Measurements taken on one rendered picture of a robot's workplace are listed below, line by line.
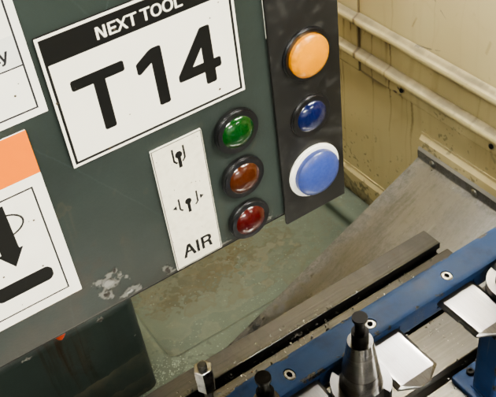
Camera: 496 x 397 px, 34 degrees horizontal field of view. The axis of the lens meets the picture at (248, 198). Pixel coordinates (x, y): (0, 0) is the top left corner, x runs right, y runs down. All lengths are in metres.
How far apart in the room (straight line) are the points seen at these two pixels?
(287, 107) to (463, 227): 1.16
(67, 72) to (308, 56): 0.13
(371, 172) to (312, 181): 1.42
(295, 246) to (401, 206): 0.35
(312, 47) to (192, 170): 0.09
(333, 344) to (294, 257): 1.00
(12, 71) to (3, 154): 0.04
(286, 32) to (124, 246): 0.14
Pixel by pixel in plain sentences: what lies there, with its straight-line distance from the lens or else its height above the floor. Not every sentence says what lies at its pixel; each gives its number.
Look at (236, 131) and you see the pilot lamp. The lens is 0.43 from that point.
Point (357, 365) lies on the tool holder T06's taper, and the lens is 0.81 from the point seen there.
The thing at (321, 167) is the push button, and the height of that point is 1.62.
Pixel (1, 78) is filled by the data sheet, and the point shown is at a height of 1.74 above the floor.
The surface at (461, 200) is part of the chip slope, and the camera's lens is 1.62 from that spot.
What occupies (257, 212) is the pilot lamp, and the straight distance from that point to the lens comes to 0.47.
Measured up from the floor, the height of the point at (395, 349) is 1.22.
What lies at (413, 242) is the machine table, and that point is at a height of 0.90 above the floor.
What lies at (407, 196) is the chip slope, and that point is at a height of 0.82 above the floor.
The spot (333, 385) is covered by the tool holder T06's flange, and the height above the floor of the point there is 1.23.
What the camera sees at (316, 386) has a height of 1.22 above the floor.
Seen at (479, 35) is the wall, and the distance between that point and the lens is 1.45.
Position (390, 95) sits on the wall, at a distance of 1.71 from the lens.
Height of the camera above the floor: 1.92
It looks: 41 degrees down
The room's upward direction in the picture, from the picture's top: 8 degrees counter-clockwise
